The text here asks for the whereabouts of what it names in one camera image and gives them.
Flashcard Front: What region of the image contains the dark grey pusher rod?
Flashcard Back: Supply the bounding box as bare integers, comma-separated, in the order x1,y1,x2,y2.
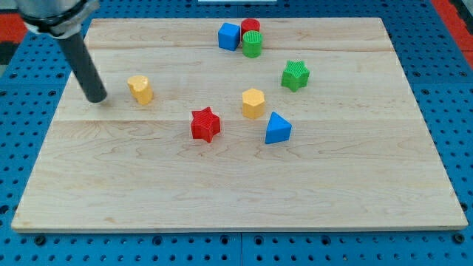
58,32,107,103

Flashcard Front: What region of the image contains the yellow heart block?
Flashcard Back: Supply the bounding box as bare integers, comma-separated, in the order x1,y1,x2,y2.
127,75,153,105

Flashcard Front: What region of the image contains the red star block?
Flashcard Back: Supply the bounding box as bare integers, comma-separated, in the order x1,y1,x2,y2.
191,106,221,143

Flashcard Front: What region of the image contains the wooden board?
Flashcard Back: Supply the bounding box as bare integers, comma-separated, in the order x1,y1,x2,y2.
11,18,468,233

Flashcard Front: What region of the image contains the blue cube block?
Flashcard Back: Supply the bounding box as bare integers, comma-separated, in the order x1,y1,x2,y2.
217,22,240,51

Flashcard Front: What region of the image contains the red cylinder block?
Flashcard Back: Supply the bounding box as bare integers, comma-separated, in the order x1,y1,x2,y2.
240,18,260,36

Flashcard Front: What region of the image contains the green cylinder block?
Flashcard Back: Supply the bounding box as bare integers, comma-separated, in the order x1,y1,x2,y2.
242,30,263,58

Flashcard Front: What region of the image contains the yellow hexagon block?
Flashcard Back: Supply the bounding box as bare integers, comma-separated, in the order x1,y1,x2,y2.
242,88,265,119

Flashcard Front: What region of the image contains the blue triangle block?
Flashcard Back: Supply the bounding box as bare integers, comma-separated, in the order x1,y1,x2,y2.
265,112,292,144

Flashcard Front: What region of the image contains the green star block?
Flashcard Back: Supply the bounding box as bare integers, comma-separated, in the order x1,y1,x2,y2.
281,61,310,92

